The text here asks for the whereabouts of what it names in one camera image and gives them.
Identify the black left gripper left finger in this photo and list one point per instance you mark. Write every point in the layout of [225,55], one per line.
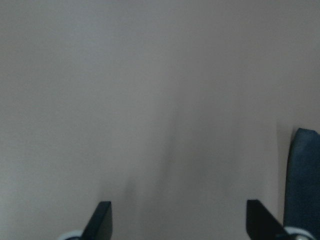
[99,226]

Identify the black graphic t-shirt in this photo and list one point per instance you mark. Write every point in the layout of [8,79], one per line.
[302,188]

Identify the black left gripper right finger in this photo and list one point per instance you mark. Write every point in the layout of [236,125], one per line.
[261,224]

